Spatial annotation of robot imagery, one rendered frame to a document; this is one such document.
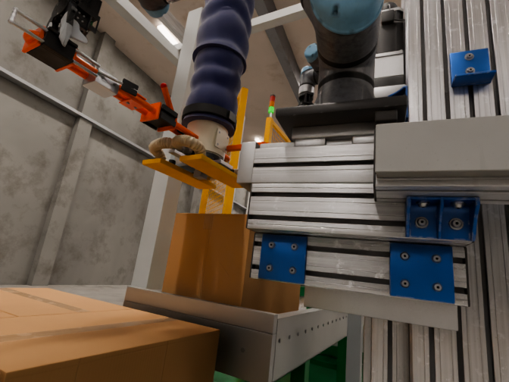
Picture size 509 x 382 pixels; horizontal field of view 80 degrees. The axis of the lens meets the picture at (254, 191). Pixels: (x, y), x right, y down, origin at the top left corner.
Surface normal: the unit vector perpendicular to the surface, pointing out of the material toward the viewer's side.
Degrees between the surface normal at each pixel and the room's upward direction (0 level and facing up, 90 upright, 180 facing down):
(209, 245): 90
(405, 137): 90
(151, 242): 90
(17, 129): 90
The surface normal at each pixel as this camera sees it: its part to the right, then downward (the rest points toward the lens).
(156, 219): -0.46, -0.28
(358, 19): 0.20, 0.90
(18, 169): 0.92, 0.01
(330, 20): -0.47, 0.87
